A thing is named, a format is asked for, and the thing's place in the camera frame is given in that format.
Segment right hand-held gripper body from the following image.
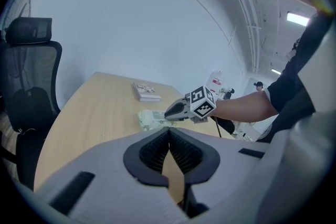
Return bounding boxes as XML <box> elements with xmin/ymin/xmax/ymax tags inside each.
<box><xmin>185</xmin><ymin>86</ymin><xmax>217</xmax><ymax>124</ymax></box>

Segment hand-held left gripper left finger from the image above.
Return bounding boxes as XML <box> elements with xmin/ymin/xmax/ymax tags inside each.
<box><xmin>34</xmin><ymin>127</ymin><xmax>190</xmax><ymax>224</ymax></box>

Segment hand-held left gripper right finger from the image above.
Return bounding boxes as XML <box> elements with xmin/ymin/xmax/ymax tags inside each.
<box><xmin>169</xmin><ymin>127</ymin><xmax>271</xmax><ymax>224</ymax></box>

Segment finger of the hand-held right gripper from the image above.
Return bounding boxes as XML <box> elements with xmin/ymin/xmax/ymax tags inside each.
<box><xmin>165</xmin><ymin>98</ymin><xmax>187</xmax><ymax>116</ymax></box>
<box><xmin>164</xmin><ymin>110</ymin><xmax>190</xmax><ymax>122</ymax></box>

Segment green wet wipe pack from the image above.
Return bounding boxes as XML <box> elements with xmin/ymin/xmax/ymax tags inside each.
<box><xmin>138</xmin><ymin>110</ymin><xmax>171</xmax><ymax>132</ymax></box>

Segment person's right forearm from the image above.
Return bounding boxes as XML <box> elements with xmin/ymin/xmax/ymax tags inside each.
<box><xmin>214</xmin><ymin>91</ymin><xmax>279</xmax><ymax>124</ymax></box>

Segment black folding chair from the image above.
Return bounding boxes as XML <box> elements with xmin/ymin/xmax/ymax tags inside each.
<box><xmin>209</xmin><ymin>115</ymin><xmax>236</xmax><ymax>140</ymax></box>

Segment thick book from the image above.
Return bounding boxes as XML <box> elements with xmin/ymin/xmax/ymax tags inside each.
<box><xmin>132</xmin><ymin>82</ymin><xmax>162</xmax><ymax>103</ymax></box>

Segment wooden table with white legs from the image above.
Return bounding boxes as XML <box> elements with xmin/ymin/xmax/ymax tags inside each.
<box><xmin>34</xmin><ymin>71</ymin><xmax>237</xmax><ymax>205</ymax></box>

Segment white ceiling pipes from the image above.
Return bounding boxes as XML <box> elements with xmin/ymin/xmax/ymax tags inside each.
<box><xmin>224</xmin><ymin>0</ymin><xmax>264</xmax><ymax>74</ymax></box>

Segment person's black shirt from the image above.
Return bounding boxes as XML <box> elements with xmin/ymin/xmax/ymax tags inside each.
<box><xmin>256</xmin><ymin>10</ymin><xmax>335</xmax><ymax>144</ymax></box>

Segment black mesh office chair with headrest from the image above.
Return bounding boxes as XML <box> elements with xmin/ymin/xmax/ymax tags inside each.
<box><xmin>0</xmin><ymin>17</ymin><xmax>63</xmax><ymax>192</ymax></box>

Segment black standing fan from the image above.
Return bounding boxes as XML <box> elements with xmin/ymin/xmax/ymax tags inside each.
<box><xmin>1</xmin><ymin>0</ymin><xmax>32</xmax><ymax>42</ymax></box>

